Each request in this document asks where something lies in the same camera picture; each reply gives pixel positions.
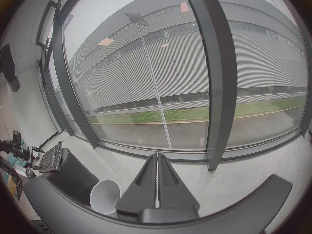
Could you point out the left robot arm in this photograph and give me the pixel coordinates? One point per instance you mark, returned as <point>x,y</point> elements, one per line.
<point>6,147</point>

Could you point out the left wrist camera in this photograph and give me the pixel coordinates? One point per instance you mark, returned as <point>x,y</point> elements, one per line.
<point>17,138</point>

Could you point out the window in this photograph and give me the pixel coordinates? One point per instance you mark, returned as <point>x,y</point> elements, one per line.
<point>219,82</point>

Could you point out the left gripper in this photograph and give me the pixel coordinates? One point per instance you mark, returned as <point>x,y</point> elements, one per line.
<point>23,153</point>

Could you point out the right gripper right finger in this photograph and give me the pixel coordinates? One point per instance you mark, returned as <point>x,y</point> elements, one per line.
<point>175,196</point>

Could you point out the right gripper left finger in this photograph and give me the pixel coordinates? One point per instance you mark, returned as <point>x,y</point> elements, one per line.
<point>143,194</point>

